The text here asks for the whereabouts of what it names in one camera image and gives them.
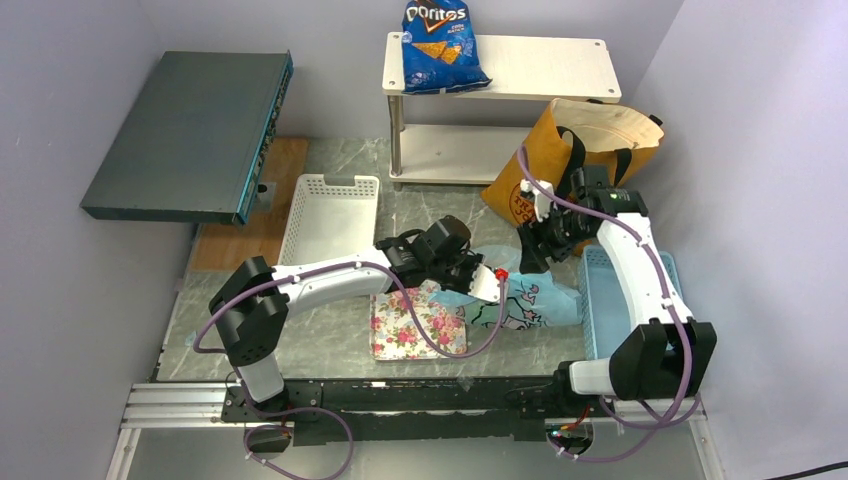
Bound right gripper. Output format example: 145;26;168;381
517;204;593;274

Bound white plastic basket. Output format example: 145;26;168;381
277;174;381;265

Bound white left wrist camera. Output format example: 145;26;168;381
461;264;508;303

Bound white two-tier shelf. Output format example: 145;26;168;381
382;32;622;189

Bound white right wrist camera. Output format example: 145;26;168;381
521;180;554;222

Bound blue Doritos chip bag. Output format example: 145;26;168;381
401;0;492;95

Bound dark grey flat box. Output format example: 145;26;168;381
80;51;293;227

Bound wooden board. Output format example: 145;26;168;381
188;137;309;272

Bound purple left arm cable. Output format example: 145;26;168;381
192;260;511;480

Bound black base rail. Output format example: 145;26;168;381
221;373;600;446

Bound floral pattern tray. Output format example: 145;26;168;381
369;281;468;362

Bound light blue plastic basket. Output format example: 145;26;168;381
578;246;684;362

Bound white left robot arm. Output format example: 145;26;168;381
208;215;508;420

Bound brown Trader Joe's tote bag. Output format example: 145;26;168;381
481;98;664;259

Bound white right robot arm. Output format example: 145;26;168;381
518;166;717;415

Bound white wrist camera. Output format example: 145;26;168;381
461;264;508;303
521;180;554;222

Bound light blue cartoon plastic bag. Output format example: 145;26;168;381
429;245;582;330

